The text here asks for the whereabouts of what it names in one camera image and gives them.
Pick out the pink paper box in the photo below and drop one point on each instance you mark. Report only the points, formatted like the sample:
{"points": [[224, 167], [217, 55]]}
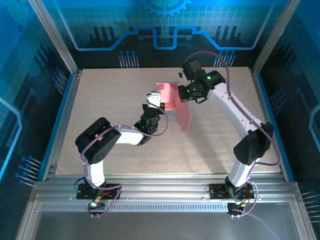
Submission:
{"points": [[170, 97]]}

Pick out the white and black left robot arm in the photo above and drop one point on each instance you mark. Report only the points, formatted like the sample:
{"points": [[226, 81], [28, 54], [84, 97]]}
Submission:
{"points": [[97, 172]]}

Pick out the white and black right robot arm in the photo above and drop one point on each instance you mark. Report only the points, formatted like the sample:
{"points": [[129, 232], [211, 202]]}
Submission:
{"points": [[240, 172]]}

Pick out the aluminium frame side rail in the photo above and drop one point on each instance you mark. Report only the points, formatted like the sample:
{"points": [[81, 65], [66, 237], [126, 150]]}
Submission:
{"points": [[63, 125], [262, 100]]}

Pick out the aluminium frame cross rail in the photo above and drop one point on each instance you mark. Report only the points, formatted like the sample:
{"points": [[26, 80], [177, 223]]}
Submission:
{"points": [[162, 187]]}

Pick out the aluminium frame post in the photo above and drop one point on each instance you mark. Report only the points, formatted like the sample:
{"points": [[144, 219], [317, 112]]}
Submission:
{"points": [[275, 37], [55, 37]]}

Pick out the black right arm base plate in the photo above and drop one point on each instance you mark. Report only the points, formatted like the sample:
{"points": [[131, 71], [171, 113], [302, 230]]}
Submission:
{"points": [[216, 192]]}

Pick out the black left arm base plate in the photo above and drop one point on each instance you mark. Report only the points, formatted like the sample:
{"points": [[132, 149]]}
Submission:
{"points": [[83, 192]]}

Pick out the grey metal base plate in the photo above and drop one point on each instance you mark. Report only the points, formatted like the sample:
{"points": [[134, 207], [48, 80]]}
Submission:
{"points": [[162, 225]]}

